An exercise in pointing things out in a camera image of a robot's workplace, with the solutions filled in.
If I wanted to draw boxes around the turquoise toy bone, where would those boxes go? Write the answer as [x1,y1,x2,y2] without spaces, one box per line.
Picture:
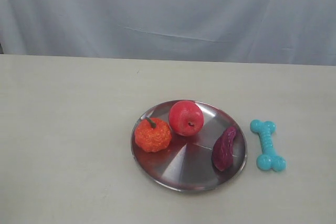
[250,119,287,172]

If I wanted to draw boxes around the red apple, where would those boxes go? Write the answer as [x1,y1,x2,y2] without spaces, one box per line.
[169,100,204,137]

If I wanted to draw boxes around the orange textured fruit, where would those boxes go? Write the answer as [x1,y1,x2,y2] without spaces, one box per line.
[134,117,172,153]

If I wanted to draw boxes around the round metal plate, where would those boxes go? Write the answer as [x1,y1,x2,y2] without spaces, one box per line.
[131,101,247,193]

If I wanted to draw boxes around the purple toy sweet potato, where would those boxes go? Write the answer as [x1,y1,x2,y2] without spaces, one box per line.
[212,126,237,172]

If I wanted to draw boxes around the white backdrop cloth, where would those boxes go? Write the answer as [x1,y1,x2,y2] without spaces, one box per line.
[1,0,335,66]

